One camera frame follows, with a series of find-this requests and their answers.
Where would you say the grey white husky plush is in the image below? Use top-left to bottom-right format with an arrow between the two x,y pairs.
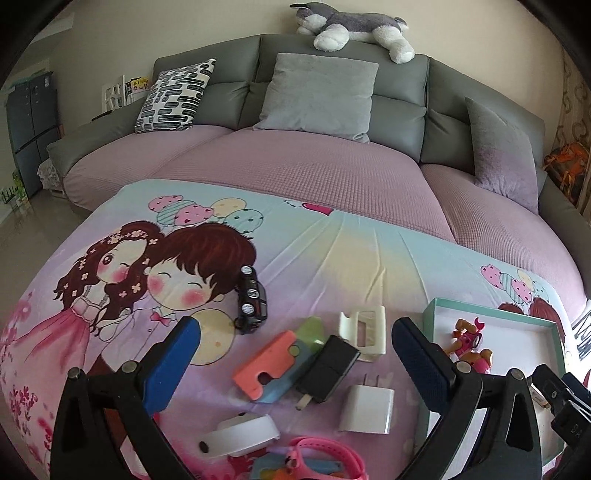
290,2 -> 416,64

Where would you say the purple grey cushion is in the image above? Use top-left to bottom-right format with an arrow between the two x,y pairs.
465,97 -> 539,214

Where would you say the grey sofa with pink cover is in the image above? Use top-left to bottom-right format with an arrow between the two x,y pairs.
48,34 -> 590,315

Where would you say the cream plastic phone stand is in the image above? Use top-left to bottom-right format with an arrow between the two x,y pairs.
339,305 -> 387,362

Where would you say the coral and blue toy cutter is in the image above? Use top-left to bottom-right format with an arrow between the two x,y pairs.
232,316 -> 327,404

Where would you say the light grey cushion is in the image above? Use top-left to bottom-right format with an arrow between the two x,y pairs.
254,53 -> 379,143

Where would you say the white round band gadget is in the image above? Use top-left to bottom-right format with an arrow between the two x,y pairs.
197,413 -> 280,459

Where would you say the pink smart watch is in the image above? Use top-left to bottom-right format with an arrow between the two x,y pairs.
286,436 -> 369,480

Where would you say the white side rack with books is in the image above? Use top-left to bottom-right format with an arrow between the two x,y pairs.
101,75 -> 149,113

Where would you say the cartoon print table cloth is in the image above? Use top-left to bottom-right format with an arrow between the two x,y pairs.
1,180 -> 577,479

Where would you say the teal rimmed white tray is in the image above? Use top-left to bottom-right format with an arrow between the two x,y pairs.
415,298 -> 566,479

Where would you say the black white patterned cushion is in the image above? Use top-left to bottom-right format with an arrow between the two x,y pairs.
134,58 -> 216,134

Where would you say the pink toy dog figure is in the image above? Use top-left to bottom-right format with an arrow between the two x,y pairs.
445,318 -> 493,374

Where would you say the dark grey refrigerator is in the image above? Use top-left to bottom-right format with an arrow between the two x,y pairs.
6,71 -> 60,198

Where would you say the white power adapter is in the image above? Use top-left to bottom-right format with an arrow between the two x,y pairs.
339,378 -> 394,435

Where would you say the black power adapter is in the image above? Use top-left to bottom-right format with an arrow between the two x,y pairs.
295,335 -> 361,411

